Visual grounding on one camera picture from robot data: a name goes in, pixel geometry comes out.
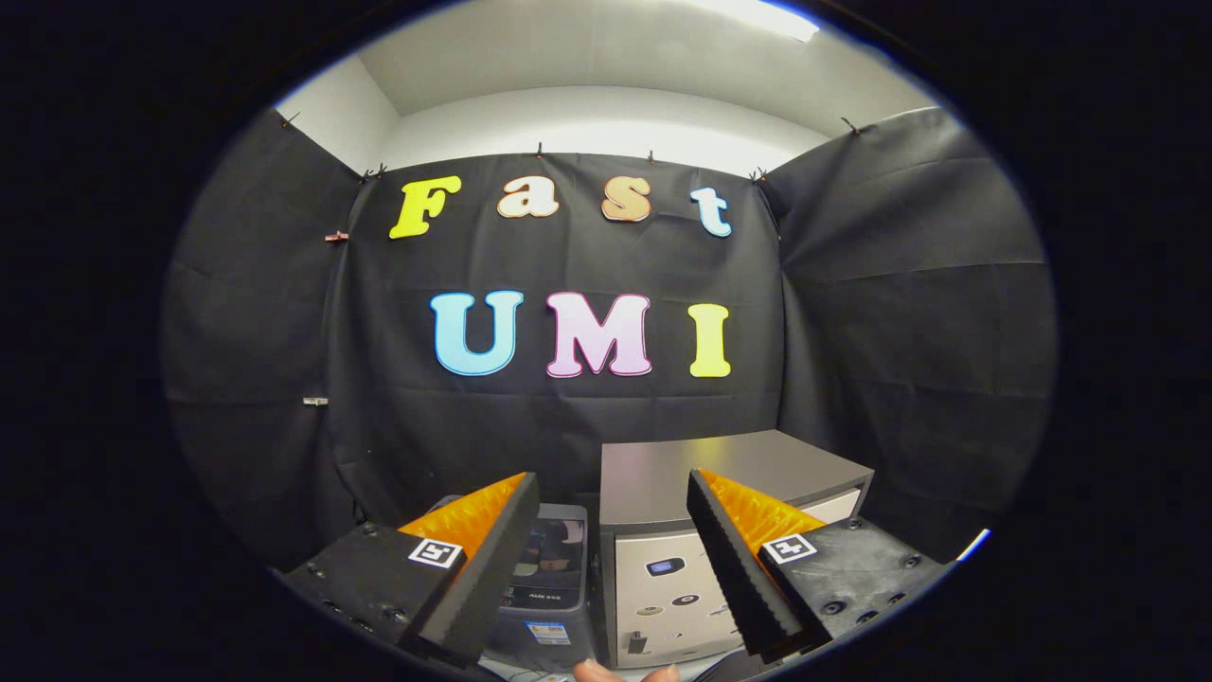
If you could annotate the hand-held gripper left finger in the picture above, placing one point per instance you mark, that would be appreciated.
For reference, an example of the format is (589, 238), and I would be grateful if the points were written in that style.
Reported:
(492, 568)

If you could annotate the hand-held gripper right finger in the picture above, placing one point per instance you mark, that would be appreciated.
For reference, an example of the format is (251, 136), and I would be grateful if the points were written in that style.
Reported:
(729, 568)

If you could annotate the black backdrop cloth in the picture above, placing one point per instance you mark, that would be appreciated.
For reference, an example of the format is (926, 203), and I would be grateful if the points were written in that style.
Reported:
(587, 256)

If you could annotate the grey cabinet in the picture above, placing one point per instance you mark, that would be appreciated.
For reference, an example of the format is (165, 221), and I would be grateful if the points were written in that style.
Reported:
(682, 464)

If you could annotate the grey washing machine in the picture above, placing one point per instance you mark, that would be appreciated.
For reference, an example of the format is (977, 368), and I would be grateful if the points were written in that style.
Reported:
(559, 587)

